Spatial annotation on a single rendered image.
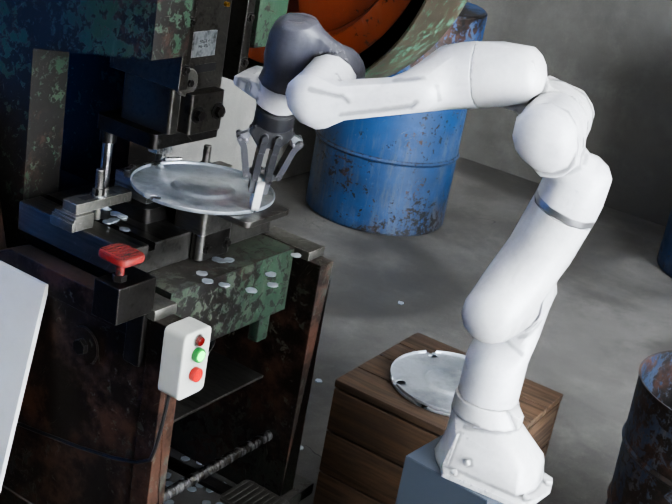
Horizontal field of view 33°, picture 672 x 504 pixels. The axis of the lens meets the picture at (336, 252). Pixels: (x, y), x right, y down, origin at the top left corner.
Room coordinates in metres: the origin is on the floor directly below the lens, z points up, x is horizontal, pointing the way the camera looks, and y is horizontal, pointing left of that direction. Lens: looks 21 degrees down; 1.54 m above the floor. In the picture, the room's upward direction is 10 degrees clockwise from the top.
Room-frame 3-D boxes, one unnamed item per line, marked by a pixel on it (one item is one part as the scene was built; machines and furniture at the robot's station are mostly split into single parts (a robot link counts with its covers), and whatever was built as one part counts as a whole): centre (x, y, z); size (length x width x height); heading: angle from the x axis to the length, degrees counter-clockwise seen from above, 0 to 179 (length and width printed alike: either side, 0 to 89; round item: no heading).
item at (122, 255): (1.80, 0.37, 0.72); 0.07 x 0.06 x 0.08; 59
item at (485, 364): (1.87, -0.33, 0.71); 0.18 x 0.11 x 0.25; 153
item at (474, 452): (1.81, -0.35, 0.52); 0.22 x 0.19 x 0.14; 55
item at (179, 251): (2.20, 0.39, 0.68); 0.45 x 0.30 x 0.06; 149
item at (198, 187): (2.14, 0.28, 0.78); 0.29 x 0.29 x 0.01
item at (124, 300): (1.82, 0.36, 0.62); 0.10 x 0.06 x 0.20; 149
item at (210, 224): (2.11, 0.24, 0.72); 0.25 x 0.14 x 0.14; 59
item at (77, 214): (2.06, 0.48, 0.76); 0.17 x 0.06 x 0.10; 149
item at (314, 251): (2.50, 0.38, 0.45); 0.92 x 0.12 x 0.90; 59
